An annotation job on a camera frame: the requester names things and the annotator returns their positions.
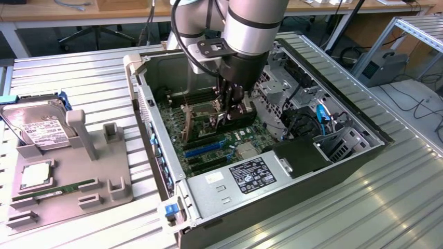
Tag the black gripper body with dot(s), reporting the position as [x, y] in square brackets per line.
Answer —
[246, 70]

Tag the graphics card with metal bracket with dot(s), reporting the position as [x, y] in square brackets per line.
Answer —
[239, 124]

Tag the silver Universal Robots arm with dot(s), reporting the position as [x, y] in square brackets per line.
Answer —
[256, 26]

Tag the CPU socket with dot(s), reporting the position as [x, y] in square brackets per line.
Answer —
[204, 109]

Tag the thin metal locking lever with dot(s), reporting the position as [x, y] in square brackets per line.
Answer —
[184, 96]

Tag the silver perforated disk bay cage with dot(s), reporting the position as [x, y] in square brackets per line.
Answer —
[276, 88]

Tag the green motherboard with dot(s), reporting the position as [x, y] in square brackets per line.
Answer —
[248, 138]

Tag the long black expansion slot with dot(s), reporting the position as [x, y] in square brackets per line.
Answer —
[202, 144]
[211, 164]

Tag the small silver chipset heatsink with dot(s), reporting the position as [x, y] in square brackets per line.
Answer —
[247, 151]

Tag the blue expansion slot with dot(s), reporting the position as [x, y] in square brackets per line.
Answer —
[204, 150]

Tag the short black expansion slot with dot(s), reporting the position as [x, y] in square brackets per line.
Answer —
[194, 162]

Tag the black plastic air shroud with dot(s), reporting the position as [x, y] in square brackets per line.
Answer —
[300, 158]

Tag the black slanted pole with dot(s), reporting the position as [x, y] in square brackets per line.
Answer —
[346, 24]

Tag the white carton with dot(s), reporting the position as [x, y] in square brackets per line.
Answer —
[328, 2]

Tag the silver power supply unit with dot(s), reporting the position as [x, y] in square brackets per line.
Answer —
[214, 199]

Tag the open black PC case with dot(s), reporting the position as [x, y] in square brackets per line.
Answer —
[311, 186]

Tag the blue case latch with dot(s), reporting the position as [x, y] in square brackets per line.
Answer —
[171, 209]

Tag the grey plastic parts rack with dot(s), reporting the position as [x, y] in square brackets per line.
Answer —
[70, 166]

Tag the silver hard disk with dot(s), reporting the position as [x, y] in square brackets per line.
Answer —
[20, 119]

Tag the blue disk caddy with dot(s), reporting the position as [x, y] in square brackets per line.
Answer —
[7, 99]

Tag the silver CPU chip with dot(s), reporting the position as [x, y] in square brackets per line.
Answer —
[35, 175]

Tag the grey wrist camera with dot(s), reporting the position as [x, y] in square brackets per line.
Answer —
[211, 49]

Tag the aluminium profile frame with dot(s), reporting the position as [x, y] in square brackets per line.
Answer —
[422, 28]

